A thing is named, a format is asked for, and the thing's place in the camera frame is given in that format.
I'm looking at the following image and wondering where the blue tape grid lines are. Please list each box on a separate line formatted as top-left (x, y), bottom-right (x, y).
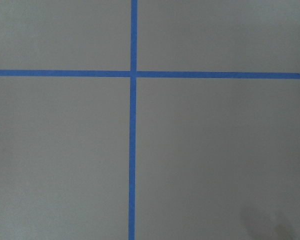
top-left (0, 0), bottom-right (300, 240)

